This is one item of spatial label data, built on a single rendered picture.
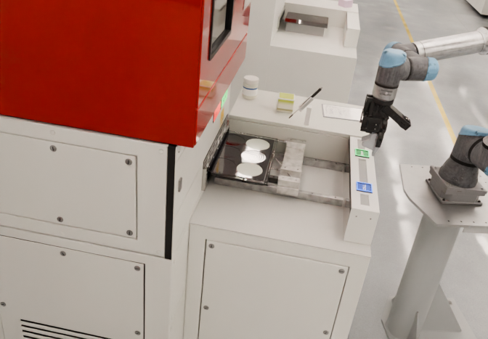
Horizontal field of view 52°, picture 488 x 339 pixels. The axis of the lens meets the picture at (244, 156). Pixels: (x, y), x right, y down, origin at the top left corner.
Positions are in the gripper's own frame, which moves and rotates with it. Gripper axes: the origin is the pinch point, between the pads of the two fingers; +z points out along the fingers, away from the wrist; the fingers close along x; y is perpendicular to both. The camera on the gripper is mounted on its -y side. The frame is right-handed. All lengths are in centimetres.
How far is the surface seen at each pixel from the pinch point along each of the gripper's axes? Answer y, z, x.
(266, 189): 35.5, 26.8, -7.0
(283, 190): 28.7, 23.9, -3.5
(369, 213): -0.8, 15.8, 14.0
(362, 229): 0.2, 22.6, 14.0
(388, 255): -37, 111, -90
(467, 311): -76, 111, -55
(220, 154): 56, 21, -17
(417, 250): -33, 58, -29
